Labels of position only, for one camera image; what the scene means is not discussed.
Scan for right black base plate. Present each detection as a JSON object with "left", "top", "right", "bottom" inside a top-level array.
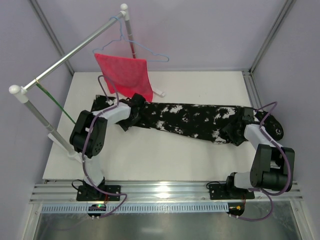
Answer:
[{"left": 206, "top": 182, "right": 255, "bottom": 200}]

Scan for red cloth towel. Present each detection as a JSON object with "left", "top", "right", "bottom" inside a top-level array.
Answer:
[{"left": 94, "top": 53, "right": 154, "bottom": 102}]

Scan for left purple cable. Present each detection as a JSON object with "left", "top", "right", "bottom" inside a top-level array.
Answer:
[{"left": 82, "top": 74, "right": 129, "bottom": 221}]

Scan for green plastic hanger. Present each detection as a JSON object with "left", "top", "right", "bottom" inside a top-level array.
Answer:
[{"left": 36, "top": 83, "right": 76, "bottom": 125}]

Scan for aluminium front rail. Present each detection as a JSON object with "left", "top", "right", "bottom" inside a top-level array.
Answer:
[{"left": 29, "top": 180, "right": 303, "bottom": 203}]

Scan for black white tie-dye trousers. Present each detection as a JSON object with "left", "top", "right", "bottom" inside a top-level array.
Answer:
[{"left": 90, "top": 94, "right": 285, "bottom": 145}]

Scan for silver white clothes rack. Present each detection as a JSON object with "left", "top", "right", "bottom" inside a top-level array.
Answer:
[{"left": 8, "top": 2, "right": 166, "bottom": 163}]

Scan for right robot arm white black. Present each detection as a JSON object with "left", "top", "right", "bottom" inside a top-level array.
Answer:
[{"left": 222, "top": 107, "right": 295, "bottom": 198}]

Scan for perforated cable duct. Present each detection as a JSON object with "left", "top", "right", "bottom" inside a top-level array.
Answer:
[{"left": 40, "top": 202, "right": 229, "bottom": 214}]

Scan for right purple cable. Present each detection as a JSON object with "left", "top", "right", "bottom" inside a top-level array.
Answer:
[{"left": 234, "top": 101, "right": 293, "bottom": 222}]

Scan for blue wire hanger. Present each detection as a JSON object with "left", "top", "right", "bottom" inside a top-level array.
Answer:
[{"left": 92, "top": 16, "right": 170, "bottom": 63}]

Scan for aluminium side rail frame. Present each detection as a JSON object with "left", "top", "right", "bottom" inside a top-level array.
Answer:
[{"left": 241, "top": 69, "right": 301, "bottom": 191}]

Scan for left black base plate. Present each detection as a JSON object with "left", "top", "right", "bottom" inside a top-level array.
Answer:
[{"left": 76, "top": 185, "right": 121, "bottom": 202}]

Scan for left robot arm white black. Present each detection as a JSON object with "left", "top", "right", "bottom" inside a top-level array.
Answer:
[{"left": 69, "top": 93, "right": 147, "bottom": 201}]

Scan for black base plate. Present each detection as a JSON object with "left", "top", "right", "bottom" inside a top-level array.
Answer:
[
  {"left": 206, "top": 182, "right": 255, "bottom": 200},
  {"left": 76, "top": 185, "right": 121, "bottom": 202}
]

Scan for purple cable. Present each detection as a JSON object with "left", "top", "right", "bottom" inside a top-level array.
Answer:
[
  {"left": 234, "top": 101, "right": 293, "bottom": 222},
  {"left": 82, "top": 74, "right": 129, "bottom": 221}
]

